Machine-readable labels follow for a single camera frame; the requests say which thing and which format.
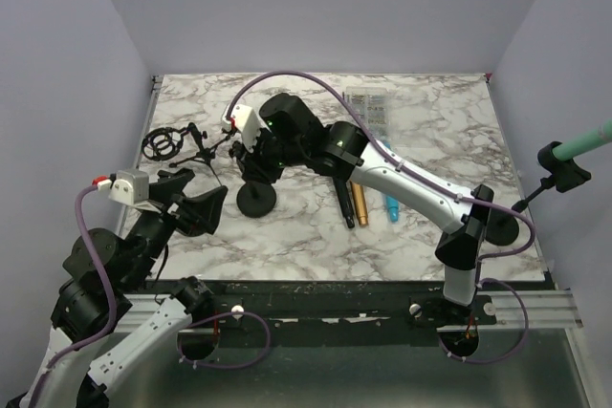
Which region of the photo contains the clear plastic screw box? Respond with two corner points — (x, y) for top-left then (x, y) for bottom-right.
(343, 86), (389, 140)

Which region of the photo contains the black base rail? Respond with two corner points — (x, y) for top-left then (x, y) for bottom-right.
(176, 280), (557, 349)

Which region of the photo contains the black round-base shock-mount stand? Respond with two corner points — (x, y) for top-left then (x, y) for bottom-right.
(236, 179), (277, 218)

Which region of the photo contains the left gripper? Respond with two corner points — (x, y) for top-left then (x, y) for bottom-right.
(124, 175), (229, 290)

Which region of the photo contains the blue toy microphone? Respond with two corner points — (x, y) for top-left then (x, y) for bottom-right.
(380, 140), (402, 224)

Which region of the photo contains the gold microphone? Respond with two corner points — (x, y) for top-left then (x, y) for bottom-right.
(350, 182), (369, 226)

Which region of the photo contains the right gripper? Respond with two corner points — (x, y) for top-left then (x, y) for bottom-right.
(233, 125), (307, 186)

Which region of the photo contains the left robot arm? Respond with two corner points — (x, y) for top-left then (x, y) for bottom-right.
(7, 168), (228, 407)

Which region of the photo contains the green microphone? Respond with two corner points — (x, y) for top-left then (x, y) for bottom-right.
(552, 119), (612, 161)

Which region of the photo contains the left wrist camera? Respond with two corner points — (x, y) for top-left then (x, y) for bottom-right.
(92, 169), (158, 212)

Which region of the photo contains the black tripod shock-mount stand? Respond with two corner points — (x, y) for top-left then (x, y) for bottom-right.
(140, 122), (233, 183)

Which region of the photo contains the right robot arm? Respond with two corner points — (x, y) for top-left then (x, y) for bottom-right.
(222, 93), (493, 324)

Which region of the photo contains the black microphone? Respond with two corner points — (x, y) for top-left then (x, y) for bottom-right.
(333, 178), (355, 229)

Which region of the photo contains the black clip microphone stand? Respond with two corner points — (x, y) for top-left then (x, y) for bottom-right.
(157, 169), (182, 184)

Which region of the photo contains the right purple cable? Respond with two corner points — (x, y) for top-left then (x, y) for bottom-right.
(229, 71), (536, 365)

